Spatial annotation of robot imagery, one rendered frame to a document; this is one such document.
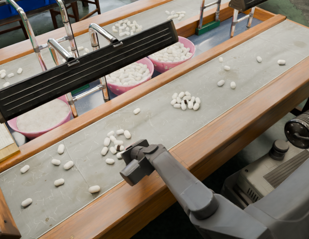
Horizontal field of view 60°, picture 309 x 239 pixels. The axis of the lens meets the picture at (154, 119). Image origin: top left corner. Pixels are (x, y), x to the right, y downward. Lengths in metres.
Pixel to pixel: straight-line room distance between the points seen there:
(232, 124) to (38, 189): 0.74
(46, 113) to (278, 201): 1.04
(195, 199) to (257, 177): 0.94
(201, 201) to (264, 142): 1.74
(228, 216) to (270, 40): 1.41
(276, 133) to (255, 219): 1.87
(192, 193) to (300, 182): 0.14
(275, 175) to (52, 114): 1.03
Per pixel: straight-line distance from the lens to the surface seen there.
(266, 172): 1.35
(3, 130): 1.19
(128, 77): 1.35
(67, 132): 1.09
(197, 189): 0.42
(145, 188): 0.89
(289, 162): 1.42
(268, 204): 0.37
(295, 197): 0.37
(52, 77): 0.80
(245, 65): 1.45
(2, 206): 0.92
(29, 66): 1.55
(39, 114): 1.25
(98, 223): 0.86
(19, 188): 1.04
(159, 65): 1.41
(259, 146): 2.07
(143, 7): 1.92
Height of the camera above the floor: 1.55
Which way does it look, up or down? 47 degrees down
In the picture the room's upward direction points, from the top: 2 degrees counter-clockwise
